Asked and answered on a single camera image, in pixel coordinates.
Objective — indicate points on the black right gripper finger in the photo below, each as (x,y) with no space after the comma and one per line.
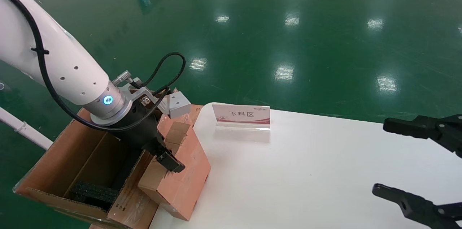
(436,131)
(422,211)

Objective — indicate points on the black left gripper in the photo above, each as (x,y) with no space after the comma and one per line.
(140,128)

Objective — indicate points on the small cardboard box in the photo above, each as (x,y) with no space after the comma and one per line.
(187,185)

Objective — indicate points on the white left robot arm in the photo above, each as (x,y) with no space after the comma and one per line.
(54,55)

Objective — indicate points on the large open cardboard box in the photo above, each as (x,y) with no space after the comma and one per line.
(83,149)

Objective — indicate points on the black foam insert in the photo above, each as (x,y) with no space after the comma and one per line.
(95,191)

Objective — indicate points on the white red sign card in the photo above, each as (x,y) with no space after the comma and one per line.
(240,115)

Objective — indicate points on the white plastic pipe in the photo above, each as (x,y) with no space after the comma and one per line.
(21,128)

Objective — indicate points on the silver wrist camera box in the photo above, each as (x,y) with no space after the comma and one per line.
(178,104)

